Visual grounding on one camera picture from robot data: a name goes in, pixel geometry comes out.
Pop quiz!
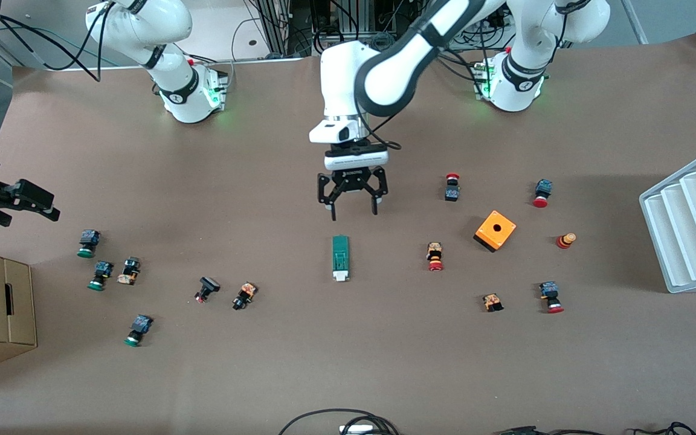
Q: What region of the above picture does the green load switch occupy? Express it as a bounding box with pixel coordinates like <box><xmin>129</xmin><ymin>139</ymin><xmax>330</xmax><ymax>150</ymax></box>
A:
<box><xmin>332</xmin><ymin>234</ymin><xmax>351</xmax><ymax>283</ymax></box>

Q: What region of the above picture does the green pushbutton blue contact block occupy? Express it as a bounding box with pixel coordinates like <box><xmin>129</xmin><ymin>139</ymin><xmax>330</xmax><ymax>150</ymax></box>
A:
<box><xmin>77</xmin><ymin>229</ymin><xmax>102</xmax><ymax>259</ymax></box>
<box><xmin>123</xmin><ymin>314</ymin><xmax>154</xmax><ymax>348</ymax></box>
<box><xmin>87</xmin><ymin>260</ymin><xmax>114</xmax><ymax>292</ymax></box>

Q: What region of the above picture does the black selector orange contact block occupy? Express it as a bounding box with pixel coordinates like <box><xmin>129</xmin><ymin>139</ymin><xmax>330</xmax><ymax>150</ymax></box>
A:
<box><xmin>232</xmin><ymin>281</ymin><xmax>259</xmax><ymax>311</ymax></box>

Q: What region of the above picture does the black pushbutton red tip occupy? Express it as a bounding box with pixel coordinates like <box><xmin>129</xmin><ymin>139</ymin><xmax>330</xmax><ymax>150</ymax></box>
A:
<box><xmin>194</xmin><ymin>276</ymin><xmax>221</xmax><ymax>303</ymax></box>

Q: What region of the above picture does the red pushbutton blue contact block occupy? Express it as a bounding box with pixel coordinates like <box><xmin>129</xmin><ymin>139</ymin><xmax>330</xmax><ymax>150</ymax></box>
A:
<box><xmin>532</xmin><ymin>179</ymin><xmax>553</xmax><ymax>208</ymax></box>
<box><xmin>538</xmin><ymin>281</ymin><xmax>565</xmax><ymax>314</ymax></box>

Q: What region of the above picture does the brown paper table cover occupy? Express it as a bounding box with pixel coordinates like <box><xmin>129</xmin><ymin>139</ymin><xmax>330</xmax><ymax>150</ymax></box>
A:
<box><xmin>0</xmin><ymin>33</ymin><xmax>696</xmax><ymax>435</ymax></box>

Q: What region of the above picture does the white grooved tray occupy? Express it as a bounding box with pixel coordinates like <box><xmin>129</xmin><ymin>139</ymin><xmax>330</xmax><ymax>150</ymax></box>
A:
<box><xmin>639</xmin><ymin>144</ymin><xmax>696</xmax><ymax>294</ymax></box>

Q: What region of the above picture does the orange button enclosure box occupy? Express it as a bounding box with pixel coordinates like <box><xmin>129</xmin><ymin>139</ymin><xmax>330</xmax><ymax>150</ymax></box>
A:
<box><xmin>473</xmin><ymin>210</ymin><xmax>517</xmax><ymax>253</ymax></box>

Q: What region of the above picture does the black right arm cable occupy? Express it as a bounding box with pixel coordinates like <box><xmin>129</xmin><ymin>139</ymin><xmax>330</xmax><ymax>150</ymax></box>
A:
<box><xmin>0</xmin><ymin>0</ymin><xmax>116</xmax><ymax>83</ymax></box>

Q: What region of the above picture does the aluminium frame rack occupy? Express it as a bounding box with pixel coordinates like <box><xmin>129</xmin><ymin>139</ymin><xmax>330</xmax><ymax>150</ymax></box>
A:
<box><xmin>250</xmin><ymin>0</ymin><xmax>465</xmax><ymax>59</ymax></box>

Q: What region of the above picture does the black coiled cable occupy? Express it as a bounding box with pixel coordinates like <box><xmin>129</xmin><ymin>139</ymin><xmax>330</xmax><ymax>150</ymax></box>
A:
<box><xmin>278</xmin><ymin>408</ymin><xmax>400</xmax><ymax>435</ymax></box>

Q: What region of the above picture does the black cable tangle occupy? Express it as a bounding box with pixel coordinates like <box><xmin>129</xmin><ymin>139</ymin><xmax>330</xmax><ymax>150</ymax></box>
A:
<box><xmin>495</xmin><ymin>422</ymin><xmax>696</xmax><ymax>435</ymax></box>

